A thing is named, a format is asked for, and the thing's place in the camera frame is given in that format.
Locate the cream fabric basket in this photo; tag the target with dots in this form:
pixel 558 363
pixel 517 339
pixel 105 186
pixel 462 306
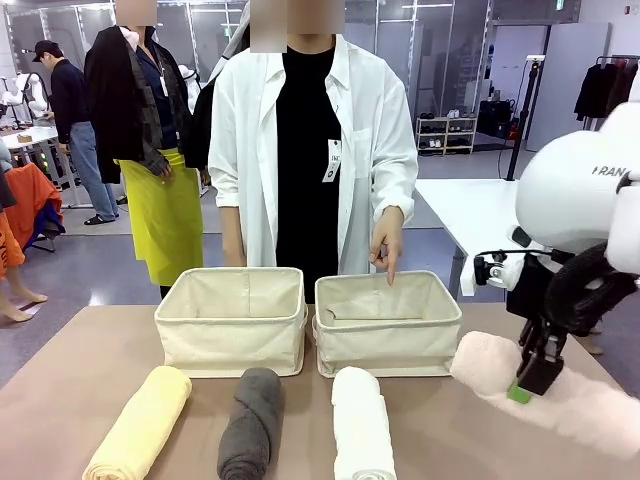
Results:
pixel 390 347
pixel 230 340

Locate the black camera stand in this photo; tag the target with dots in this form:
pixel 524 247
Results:
pixel 522 115

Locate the rack with dark clothes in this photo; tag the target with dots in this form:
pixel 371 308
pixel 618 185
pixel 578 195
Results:
pixel 600 90

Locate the orange draped cloth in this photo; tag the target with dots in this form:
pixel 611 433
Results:
pixel 35 195

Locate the blue cloth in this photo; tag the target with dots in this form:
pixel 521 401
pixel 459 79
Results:
pixel 54 220

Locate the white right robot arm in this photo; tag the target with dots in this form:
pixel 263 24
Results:
pixel 565 195

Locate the black storage case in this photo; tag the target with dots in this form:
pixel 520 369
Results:
pixel 495 117

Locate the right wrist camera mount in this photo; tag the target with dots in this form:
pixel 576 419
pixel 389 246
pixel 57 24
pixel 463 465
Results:
pixel 497 272

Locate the white background workbench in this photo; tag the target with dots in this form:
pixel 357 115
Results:
pixel 27 135

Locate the pink towel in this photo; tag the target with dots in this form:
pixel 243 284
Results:
pixel 487 365

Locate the person in dark jacket, jeans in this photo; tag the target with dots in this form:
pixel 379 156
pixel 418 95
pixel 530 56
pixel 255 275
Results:
pixel 70 95

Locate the wooden shoe rack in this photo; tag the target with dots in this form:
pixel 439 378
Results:
pixel 446 135

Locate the white hanging shirt tag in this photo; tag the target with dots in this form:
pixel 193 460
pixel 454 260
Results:
pixel 332 162

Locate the person with yellow apron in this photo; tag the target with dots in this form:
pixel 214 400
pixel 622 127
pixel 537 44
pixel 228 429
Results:
pixel 160 210

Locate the person right forearm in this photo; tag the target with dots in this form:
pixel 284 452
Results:
pixel 234 225

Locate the bare mannequin legs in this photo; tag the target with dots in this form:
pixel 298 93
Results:
pixel 20 295

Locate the white towel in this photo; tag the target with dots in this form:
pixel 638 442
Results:
pixel 362 425

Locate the yellow towel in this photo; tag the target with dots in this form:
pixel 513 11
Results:
pixel 142 425

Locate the large white table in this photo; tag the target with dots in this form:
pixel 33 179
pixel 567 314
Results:
pixel 465 210

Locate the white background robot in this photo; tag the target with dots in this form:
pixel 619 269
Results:
pixel 32 95

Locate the person right hand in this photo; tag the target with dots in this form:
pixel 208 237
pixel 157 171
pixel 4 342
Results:
pixel 236 256

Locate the person left hand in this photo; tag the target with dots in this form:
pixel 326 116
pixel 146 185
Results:
pixel 390 235

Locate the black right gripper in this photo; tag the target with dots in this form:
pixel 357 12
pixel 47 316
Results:
pixel 527 290

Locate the person in white shirt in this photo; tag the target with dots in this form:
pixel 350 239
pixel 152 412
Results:
pixel 305 150

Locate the grey towel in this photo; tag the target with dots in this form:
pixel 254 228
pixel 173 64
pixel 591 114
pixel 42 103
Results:
pixel 252 425

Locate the orange printed garment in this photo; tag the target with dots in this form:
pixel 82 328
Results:
pixel 9 245

